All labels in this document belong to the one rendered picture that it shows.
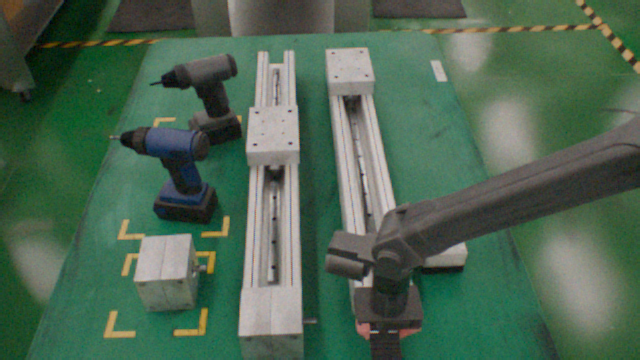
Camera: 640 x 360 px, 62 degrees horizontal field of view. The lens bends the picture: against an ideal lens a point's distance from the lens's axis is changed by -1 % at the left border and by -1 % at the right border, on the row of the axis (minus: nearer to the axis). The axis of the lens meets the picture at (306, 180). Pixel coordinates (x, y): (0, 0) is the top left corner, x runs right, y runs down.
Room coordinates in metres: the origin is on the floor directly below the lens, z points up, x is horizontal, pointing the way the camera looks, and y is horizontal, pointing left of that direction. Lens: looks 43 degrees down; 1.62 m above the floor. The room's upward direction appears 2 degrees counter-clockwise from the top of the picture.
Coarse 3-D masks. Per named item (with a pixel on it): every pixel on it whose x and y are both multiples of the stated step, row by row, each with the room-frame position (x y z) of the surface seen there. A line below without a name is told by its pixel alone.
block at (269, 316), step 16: (256, 288) 0.53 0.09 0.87; (272, 288) 0.53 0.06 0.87; (288, 288) 0.53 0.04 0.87; (256, 304) 0.50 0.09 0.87; (272, 304) 0.50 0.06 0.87; (288, 304) 0.50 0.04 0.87; (240, 320) 0.47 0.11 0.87; (256, 320) 0.47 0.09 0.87; (272, 320) 0.47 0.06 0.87; (288, 320) 0.47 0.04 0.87; (304, 320) 0.49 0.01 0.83; (240, 336) 0.44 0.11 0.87; (256, 336) 0.44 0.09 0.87; (272, 336) 0.44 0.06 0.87; (288, 336) 0.44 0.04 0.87; (256, 352) 0.44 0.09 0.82; (272, 352) 0.44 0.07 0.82; (288, 352) 0.44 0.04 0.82
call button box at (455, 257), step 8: (456, 248) 0.63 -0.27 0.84; (464, 248) 0.63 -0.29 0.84; (440, 256) 0.62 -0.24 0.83; (448, 256) 0.61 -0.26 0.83; (456, 256) 0.62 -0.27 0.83; (464, 256) 0.62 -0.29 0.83; (424, 264) 0.62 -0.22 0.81; (432, 264) 0.61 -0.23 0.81; (440, 264) 0.61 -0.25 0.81; (448, 264) 0.62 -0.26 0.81; (456, 264) 0.62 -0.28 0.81; (464, 264) 0.62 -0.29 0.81; (424, 272) 0.61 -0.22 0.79; (432, 272) 0.61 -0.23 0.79; (440, 272) 0.61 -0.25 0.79; (448, 272) 0.62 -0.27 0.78; (456, 272) 0.61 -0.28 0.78
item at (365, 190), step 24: (336, 96) 1.10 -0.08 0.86; (360, 96) 1.11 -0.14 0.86; (336, 120) 1.00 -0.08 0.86; (360, 120) 1.05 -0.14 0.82; (336, 144) 0.95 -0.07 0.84; (360, 144) 0.95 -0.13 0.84; (360, 168) 0.86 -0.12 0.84; (384, 168) 0.83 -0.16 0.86; (360, 192) 0.79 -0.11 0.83; (384, 192) 0.76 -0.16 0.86; (360, 216) 0.73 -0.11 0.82
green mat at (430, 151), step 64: (256, 64) 1.41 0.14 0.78; (320, 64) 1.40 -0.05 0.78; (384, 64) 1.38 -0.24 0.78; (128, 128) 1.12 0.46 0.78; (320, 128) 1.08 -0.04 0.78; (384, 128) 1.07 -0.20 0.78; (448, 128) 1.07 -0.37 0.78; (128, 192) 0.87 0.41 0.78; (320, 192) 0.85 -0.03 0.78; (448, 192) 0.84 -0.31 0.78; (320, 256) 0.67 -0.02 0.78; (512, 256) 0.65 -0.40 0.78; (64, 320) 0.54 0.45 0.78; (128, 320) 0.54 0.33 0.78; (192, 320) 0.53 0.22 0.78; (320, 320) 0.52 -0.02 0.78; (448, 320) 0.51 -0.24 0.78; (512, 320) 0.51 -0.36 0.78
